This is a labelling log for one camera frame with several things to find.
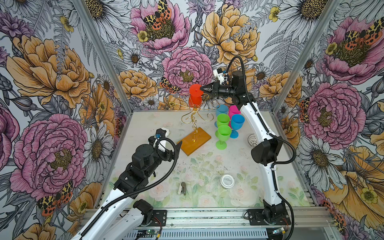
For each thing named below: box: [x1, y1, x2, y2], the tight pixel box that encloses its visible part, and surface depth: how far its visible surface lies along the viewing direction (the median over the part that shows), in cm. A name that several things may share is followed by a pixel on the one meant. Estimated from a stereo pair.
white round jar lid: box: [220, 174, 235, 189], surface depth 81 cm
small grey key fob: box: [177, 181, 186, 196], surface depth 83 cm
